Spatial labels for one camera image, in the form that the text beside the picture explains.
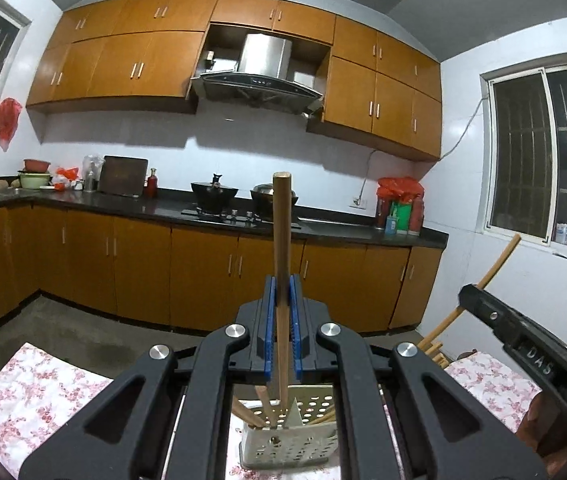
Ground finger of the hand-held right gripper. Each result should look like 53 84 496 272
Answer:
457 283 567 407

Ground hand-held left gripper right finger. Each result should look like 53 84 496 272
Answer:
289 275 549 480

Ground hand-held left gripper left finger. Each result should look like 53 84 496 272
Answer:
18 275 278 480

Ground perforated grey chopstick holder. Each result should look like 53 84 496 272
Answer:
236 383 339 469

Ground person's right hand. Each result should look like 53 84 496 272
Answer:
515 391 564 457

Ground gas stove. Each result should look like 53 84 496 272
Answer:
180 207 305 229

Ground wok with lid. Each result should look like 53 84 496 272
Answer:
249 182 301 221

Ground black wok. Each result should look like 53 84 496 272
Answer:
190 173 240 214

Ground orange lower kitchen cabinets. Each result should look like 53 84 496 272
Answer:
0 202 445 334

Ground red bag over bottles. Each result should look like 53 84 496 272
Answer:
375 176 425 236

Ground black kitchen countertop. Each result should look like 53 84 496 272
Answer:
0 185 451 250

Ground dark wooden cutting board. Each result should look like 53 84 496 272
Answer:
96 155 149 197

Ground steel range hood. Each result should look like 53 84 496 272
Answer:
190 32 325 120

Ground red floral tablecloth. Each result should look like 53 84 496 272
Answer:
0 342 542 480

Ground red and white plastic bag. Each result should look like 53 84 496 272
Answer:
52 166 80 192

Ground green basin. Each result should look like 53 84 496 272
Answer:
16 171 54 190

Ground barred window with white frame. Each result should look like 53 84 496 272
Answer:
479 50 567 262

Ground red plastic bag on wall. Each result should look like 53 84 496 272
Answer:
0 97 23 152

